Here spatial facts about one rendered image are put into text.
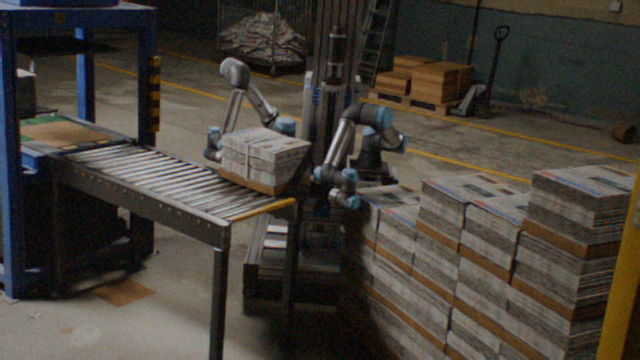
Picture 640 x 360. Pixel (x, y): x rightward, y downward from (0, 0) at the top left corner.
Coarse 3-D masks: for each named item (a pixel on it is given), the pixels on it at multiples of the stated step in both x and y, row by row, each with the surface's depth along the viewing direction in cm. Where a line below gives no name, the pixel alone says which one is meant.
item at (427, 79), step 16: (400, 64) 1030; (416, 64) 1014; (432, 64) 994; (448, 64) 1005; (384, 80) 1003; (400, 80) 988; (416, 80) 974; (432, 80) 959; (448, 80) 961; (464, 80) 991; (368, 96) 1023; (384, 96) 1046; (400, 96) 991; (416, 96) 977; (432, 96) 962; (448, 96) 969; (464, 96) 1004; (432, 112) 966; (448, 112) 961
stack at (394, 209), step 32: (384, 192) 378; (416, 192) 382; (352, 224) 377; (384, 224) 353; (352, 256) 379; (416, 256) 333; (448, 256) 314; (352, 288) 383; (384, 288) 357; (416, 288) 334; (448, 288) 315; (480, 288) 299; (384, 320) 360; (416, 320) 337; (448, 320) 317; (384, 352) 386; (416, 352) 339; (480, 352) 302
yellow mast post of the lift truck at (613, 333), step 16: (624, 240) 216; (624, 256) 216; (624, 272) 217; (624, 288) 217; (608, 304) 223; (624, 304) 218; (608, 320) 223; (624, 320) 218; (608, 336) 224; (624, 336) 219; (608, 352) 224; (624, 352) 220
